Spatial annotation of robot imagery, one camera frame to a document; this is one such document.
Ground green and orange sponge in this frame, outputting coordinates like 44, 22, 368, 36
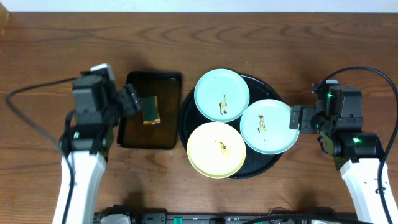
141, 96, 161, 125

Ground light blue plate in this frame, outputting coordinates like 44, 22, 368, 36
239, 99, 300, 154
194, 68, 250, 123

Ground light blue plate top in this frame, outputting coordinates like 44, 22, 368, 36
194, 68, 250, 123

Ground pale yellow plate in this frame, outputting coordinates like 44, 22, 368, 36
187, 122, 246, 179

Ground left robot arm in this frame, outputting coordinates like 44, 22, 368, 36
53, 72, 141, 223

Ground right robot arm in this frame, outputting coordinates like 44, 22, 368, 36
290, 83, 397, 223

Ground black rectangular water tray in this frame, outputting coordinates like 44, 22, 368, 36
117, 72, 182, 150

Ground round black serving tray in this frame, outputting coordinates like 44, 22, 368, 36
178, 73, 282, 179

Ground right black cable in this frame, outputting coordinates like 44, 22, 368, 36
317, 65, 398, 224

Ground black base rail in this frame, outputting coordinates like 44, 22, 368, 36
93, 205, 360, 224

